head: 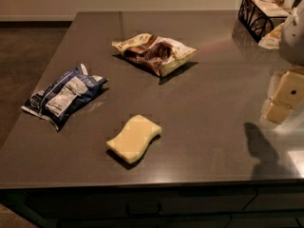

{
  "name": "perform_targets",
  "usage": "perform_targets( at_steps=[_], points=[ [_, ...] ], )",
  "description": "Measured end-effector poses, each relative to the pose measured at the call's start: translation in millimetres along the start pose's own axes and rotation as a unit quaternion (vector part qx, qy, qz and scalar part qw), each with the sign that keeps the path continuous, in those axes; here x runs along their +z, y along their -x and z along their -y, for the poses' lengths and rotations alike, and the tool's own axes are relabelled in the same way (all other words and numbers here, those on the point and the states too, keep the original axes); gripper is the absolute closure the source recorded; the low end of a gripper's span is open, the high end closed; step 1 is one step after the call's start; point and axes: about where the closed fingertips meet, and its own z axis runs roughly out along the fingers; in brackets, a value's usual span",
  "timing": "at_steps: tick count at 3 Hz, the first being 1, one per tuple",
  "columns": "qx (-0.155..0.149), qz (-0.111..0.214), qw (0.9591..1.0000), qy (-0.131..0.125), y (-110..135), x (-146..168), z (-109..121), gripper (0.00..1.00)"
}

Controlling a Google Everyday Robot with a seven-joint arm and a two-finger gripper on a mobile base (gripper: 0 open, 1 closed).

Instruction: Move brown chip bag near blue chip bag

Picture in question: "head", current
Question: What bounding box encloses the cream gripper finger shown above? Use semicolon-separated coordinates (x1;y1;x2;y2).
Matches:
264;69;304;124

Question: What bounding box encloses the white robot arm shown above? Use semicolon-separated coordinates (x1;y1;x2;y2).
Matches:
262;0;304;124

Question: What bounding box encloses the blue chip bag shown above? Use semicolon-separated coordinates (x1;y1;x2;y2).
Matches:
22;64;108;131

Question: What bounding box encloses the yellow sponge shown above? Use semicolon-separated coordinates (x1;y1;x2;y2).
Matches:
106;115;162;164

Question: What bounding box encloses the brown chip bag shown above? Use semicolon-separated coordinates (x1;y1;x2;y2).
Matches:
112;33;198;77

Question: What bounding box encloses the black wire basket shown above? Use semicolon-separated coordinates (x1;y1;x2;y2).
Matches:
238;0;292;42

